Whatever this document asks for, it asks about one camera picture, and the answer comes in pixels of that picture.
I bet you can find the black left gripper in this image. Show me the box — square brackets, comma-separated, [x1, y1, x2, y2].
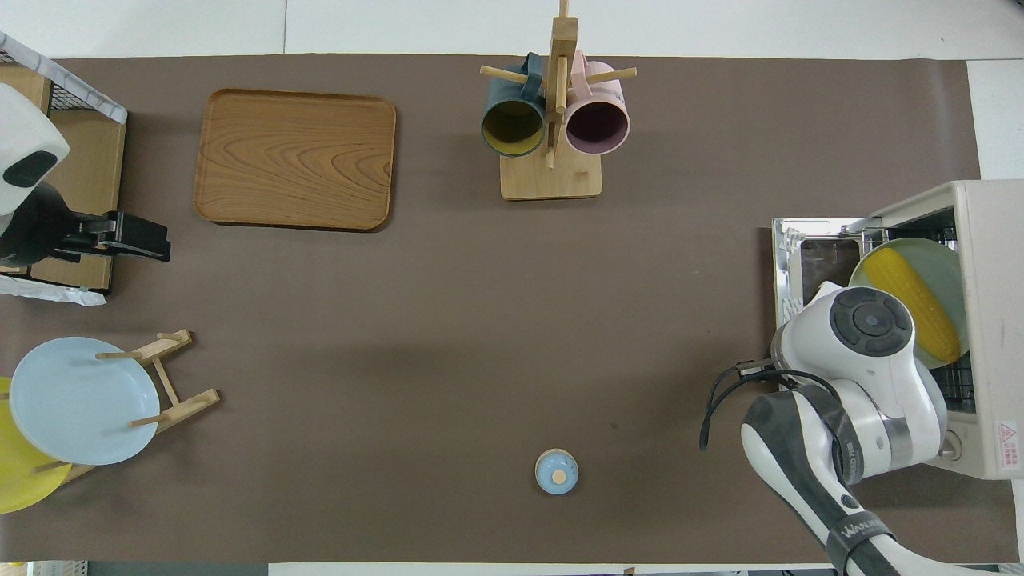
[0, 182, 171, 269]

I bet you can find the glass oven door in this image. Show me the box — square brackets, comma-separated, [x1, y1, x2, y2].
[772, 218, 881, 325]

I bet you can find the yellow corn cob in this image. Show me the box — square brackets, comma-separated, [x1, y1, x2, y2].
[868, 246, 961, 365]

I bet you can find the mint green plate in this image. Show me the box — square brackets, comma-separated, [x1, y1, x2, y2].
[848, 238, 970, 369]

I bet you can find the white toaster oven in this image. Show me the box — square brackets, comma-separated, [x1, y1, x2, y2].
[772, 180, 1024, 481]

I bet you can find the wooden stepped shelf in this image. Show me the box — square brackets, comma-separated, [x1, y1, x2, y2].
[0, 62, 127, 293]

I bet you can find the white checked cloth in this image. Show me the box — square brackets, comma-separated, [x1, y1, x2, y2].
[0, 30, 129, 307]

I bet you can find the wooden tray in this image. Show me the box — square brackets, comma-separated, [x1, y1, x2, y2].
[193, 88, 398, 233]

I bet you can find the wooden plate rack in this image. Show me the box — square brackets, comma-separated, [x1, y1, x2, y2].
[32, 328, 221, 485]

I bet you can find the light blue plate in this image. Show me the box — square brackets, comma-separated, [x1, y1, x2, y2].
[8, 336, 161, 466]

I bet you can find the yellow plate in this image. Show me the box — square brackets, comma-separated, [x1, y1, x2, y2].
[0, 376, 73, 514]

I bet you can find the brown table mat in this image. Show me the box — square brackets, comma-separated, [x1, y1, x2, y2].
[0, 54, 982, 565]

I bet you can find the dark blue mug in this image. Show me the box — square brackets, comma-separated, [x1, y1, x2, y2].
[480, 52, 547, 158]

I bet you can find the wooden mug rack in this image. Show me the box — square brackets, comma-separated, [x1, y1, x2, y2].
[478, 0, 638, 201]

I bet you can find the pink mug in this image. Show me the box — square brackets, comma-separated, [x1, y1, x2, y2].
[564, 50, 632, 157]

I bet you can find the small blue round bell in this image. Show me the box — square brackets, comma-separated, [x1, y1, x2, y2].
[534, 448, 580, 495]

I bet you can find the black wire basket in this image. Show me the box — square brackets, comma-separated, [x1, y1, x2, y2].
[0, 32, 129, 129]

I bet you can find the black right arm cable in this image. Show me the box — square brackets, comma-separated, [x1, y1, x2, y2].
[700, 360, 841, 453]

